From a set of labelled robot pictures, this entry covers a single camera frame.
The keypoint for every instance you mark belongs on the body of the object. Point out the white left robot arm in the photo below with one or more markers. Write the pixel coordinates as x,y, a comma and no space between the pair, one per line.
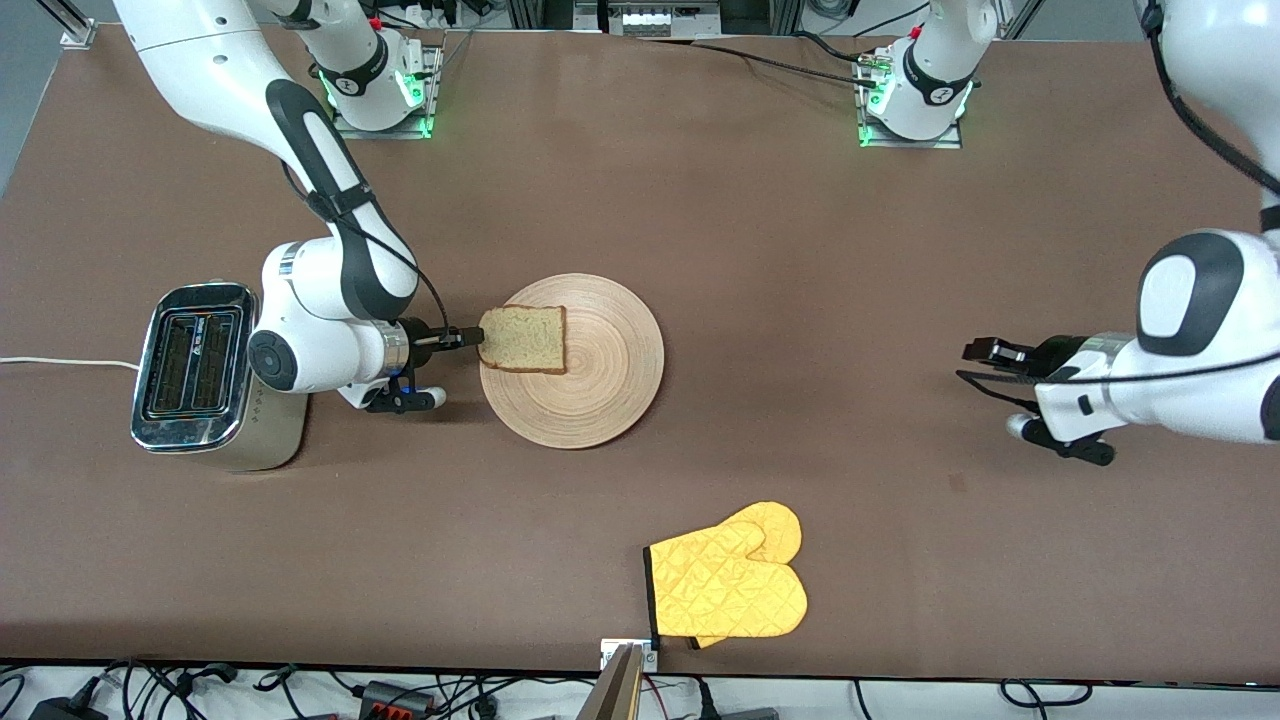
1200,390

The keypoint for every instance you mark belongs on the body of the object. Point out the chrome two-slot toaster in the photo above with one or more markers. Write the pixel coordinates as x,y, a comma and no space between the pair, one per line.
160,300

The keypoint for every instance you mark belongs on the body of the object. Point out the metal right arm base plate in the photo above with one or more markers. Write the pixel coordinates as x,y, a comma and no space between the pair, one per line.
380,132

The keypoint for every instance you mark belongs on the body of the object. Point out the silver table edge bracket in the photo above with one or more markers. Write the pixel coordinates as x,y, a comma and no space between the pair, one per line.
610,655

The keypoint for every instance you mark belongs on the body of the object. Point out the white power strip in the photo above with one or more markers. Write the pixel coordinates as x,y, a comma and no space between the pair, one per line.
660,20

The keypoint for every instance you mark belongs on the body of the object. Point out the aluminium frame profile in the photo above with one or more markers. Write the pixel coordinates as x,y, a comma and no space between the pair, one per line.
520,12

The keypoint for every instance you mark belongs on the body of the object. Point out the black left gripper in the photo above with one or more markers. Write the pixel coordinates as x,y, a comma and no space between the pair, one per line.
1056,355

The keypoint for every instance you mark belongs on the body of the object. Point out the round wooden plate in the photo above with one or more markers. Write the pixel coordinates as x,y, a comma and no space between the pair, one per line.
600,380

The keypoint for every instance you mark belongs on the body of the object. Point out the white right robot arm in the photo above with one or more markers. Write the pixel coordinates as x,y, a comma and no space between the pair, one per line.
200,60

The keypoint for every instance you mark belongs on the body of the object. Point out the beige camera mount post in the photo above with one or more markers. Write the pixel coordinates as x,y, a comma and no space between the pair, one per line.
612,695

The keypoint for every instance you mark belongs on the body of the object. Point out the black power adapter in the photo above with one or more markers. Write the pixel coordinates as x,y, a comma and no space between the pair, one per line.
70,710

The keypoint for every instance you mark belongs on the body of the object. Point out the black and orange connector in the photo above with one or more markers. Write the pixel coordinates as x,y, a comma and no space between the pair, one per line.
395,697

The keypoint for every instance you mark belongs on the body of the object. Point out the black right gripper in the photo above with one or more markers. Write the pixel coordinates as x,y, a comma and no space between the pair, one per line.
419,335

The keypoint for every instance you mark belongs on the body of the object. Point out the silver table corner bracket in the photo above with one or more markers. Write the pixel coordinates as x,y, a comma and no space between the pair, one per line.
78,35

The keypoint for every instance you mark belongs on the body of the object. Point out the yellow quilted oven mitt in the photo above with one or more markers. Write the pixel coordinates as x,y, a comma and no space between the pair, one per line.
730,590

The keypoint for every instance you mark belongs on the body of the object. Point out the brown bread slice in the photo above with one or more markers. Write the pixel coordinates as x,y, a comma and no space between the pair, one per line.
525,340

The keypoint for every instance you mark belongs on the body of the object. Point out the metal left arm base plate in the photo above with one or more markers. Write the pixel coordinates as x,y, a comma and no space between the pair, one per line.
910,144

